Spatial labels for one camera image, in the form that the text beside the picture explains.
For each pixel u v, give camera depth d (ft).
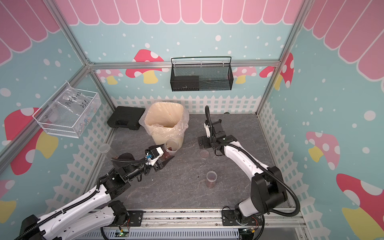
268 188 1.42
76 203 1.53
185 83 2.80
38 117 2.04
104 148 2.62
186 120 2.81
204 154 3.19
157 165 2.03
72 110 2.34
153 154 1.79
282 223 2.40
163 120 3.23
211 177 2.54
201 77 3.07
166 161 2.12
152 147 2.08
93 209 1.67
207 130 2.54
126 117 3.68
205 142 2.52
